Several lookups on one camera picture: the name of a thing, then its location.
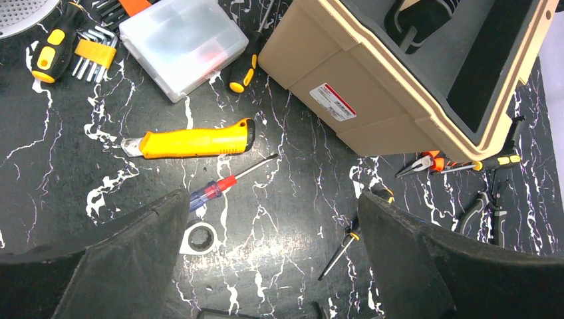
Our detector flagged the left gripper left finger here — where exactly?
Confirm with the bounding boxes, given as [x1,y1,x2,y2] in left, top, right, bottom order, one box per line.
[1,189,190,318]

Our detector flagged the black tool box tray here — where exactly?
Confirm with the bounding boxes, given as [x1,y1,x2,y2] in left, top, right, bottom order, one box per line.
[343,1,540,145]

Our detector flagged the long black yellow screwdriver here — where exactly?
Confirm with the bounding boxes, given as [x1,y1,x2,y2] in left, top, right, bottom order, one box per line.
[436,154,521,174]

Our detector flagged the red needle nose pliers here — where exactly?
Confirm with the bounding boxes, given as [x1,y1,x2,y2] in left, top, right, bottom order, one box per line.
[396,150,458,178]

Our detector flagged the white perforated round disc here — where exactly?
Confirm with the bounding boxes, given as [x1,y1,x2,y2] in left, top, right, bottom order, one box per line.
[1,0,60,39]

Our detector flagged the silver combination wrench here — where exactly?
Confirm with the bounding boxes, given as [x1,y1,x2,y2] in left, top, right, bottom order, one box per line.
[179,221,217,256]

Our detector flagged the blue red screwdriver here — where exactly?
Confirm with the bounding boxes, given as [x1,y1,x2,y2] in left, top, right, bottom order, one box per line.
[189,154,279,213]

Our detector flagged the clear plastic parts box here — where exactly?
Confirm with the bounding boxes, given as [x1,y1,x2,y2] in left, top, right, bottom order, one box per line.
[119,1,249,103]

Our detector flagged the yellow hex key set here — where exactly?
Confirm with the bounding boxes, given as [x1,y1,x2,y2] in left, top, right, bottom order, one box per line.
[71,26,118,84]

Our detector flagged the black handled pliers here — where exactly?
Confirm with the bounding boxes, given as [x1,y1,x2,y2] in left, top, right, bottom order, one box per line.
[456,191,507,248]

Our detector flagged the small black yellow screwdriver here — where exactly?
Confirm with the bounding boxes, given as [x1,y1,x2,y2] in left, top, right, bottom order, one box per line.
[317,189,394,281]

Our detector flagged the tan plastic tool box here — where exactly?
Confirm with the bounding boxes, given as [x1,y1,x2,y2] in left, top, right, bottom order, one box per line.
[258,1,558,161]

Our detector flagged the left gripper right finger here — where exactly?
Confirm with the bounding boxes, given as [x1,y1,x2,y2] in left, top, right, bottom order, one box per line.
[358,192,563,318]

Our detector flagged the black yellow screwdriver by box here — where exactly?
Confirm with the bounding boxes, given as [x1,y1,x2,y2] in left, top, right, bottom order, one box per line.
[228,0,275,93]

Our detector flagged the orange utility knife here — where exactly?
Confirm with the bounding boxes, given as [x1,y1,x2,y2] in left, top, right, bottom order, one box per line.
[120,118,255,160]

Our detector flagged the stubby black yellow screwdriver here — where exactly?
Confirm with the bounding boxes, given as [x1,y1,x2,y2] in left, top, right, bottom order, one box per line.
[31,1,85,83]

